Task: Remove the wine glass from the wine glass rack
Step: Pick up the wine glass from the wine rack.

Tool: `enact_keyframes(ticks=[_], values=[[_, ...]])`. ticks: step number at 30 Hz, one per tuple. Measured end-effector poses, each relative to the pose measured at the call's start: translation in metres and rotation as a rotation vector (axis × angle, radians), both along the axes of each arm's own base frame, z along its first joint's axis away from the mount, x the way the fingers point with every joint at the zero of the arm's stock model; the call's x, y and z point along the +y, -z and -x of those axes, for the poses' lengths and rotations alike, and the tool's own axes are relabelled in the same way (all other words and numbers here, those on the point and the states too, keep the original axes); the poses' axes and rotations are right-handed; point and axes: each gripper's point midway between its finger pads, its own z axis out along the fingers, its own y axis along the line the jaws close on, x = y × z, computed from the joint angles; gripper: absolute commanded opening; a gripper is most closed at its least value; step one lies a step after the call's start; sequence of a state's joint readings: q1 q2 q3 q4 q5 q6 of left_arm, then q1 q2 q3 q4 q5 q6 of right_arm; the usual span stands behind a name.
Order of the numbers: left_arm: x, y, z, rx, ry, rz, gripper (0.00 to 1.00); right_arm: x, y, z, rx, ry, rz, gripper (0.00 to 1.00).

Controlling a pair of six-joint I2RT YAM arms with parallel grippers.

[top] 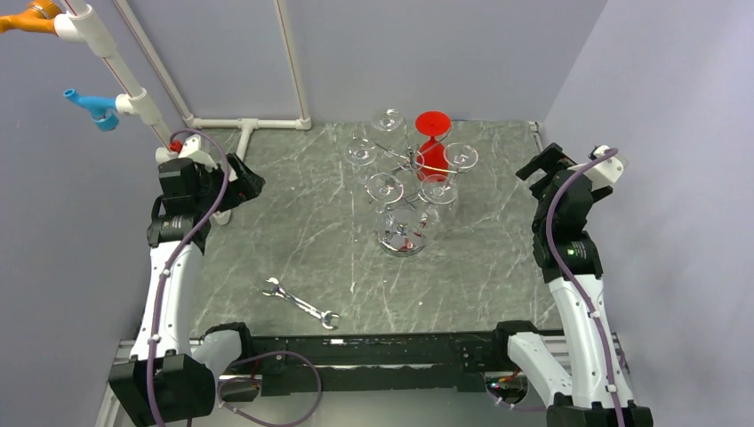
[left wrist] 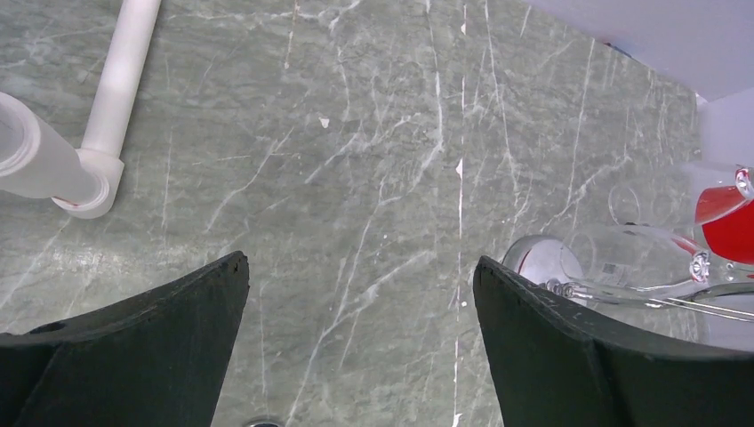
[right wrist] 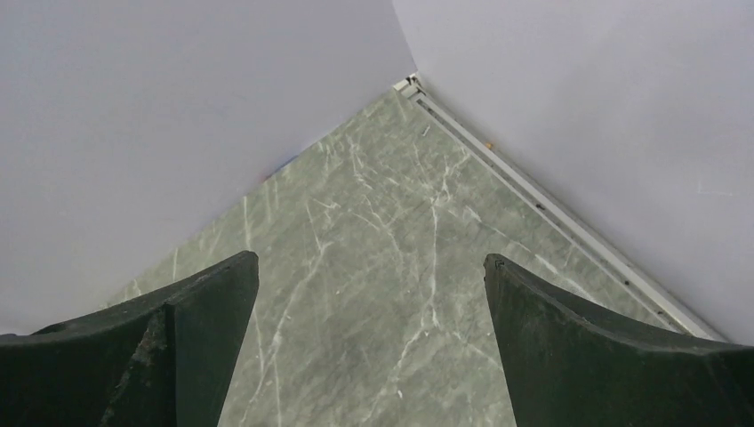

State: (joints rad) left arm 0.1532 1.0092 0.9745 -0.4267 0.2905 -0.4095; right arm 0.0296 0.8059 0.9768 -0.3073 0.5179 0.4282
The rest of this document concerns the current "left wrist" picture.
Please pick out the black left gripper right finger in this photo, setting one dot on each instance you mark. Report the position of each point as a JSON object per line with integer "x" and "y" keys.
{"x": 557, "y": 363}

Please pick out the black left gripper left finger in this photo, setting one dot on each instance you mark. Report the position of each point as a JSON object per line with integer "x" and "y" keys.
{"x": 158, "y": 358}

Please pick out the clear wine glass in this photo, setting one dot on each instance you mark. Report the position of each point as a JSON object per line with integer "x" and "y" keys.
{"x": 644, "y": 266}
{"x": 684, "y": 195}

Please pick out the chrome wine glass rack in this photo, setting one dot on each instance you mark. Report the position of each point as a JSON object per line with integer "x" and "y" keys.
{"x": 536, "y": 259}

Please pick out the red plastic wine glass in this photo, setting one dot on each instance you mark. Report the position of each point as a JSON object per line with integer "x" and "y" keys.
{"x": 727, "y": 221}

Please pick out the white PVC pipe frame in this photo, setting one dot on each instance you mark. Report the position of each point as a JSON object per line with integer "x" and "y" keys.
{"x": 38, "y": 163}

